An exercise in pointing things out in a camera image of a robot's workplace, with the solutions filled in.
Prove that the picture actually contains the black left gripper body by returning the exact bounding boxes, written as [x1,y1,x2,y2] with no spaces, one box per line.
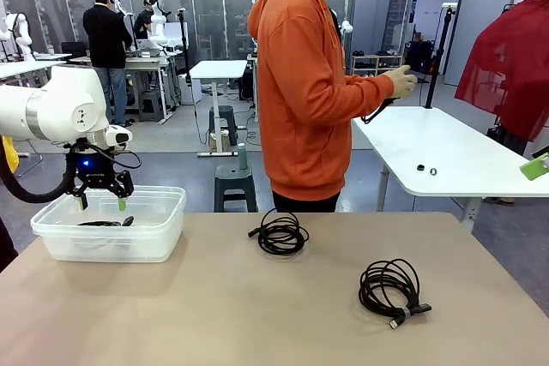
[70,149,117,189]

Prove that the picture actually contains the black power cable wide strap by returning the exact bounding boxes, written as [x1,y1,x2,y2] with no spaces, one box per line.
[76,214,136,229]

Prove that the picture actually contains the thin black cable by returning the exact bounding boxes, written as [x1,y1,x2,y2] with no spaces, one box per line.
[247,207,311,255]

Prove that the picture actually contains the black power cable long loops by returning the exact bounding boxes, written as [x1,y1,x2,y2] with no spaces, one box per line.
[359,96,402,125]

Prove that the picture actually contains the person's right forearm orange sleeve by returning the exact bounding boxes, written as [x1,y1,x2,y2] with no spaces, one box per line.
[342,72,395,121]

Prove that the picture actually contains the person's right hand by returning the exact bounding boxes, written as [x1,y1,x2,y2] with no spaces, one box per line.
[383,64,419,100]

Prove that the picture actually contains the clear plastic storage container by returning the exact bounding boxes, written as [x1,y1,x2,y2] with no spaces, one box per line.
[30,184,188,264]

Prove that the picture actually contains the yellow object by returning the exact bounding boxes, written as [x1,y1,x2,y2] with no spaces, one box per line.
[0,134,21,175]

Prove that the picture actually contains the grey plastic stool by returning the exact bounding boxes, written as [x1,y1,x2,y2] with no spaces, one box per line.
[137,90,166,123]

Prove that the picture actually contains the white side table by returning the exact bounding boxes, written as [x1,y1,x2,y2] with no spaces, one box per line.
[351,105,549,224]

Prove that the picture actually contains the black fabric object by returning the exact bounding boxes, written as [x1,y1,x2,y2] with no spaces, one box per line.
[0,214,19,273]

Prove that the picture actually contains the red cape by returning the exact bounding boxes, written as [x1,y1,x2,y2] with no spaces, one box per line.
[454,0,549,143]

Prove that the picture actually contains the dark green plastic stool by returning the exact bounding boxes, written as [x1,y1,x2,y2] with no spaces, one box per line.
[213,163,259,213]

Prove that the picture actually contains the white desk with equipment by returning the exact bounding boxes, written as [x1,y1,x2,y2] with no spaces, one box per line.
[68,49,184,126]

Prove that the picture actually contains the dark step stool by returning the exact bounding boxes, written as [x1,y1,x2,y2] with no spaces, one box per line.
[208,105,238,147]

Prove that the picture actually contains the man in black jacket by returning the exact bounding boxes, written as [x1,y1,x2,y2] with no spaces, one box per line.
[81,0,135,128]

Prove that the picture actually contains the black tripod stand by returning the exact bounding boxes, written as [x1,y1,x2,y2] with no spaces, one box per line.
[423,2,459,111]

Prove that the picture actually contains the person in black shirt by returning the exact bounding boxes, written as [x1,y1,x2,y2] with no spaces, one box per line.
[133,0,156,40]

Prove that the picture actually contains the white standing desk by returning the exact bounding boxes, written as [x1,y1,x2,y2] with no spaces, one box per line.
[188,59,250,158]

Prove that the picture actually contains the black bags pile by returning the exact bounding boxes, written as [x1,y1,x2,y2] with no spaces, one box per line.
[405,39,434,75]

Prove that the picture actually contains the wooden shoe rack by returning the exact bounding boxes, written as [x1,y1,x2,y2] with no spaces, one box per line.
[351,51,407,78]

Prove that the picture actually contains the person in orange hoodie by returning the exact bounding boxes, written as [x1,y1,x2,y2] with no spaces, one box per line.
[247,0,383,213]

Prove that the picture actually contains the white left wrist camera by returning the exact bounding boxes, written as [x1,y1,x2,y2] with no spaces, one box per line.
[106,124,134,147]

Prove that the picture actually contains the left arm black hose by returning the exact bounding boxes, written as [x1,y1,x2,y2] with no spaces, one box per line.
[0,142,78,205]

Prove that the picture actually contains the black camera stand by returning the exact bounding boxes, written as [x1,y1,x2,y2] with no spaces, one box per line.
[176,8,193,84]

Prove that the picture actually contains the braided USB cable grey tie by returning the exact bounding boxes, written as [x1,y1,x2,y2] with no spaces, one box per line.
[358,257,433,332]

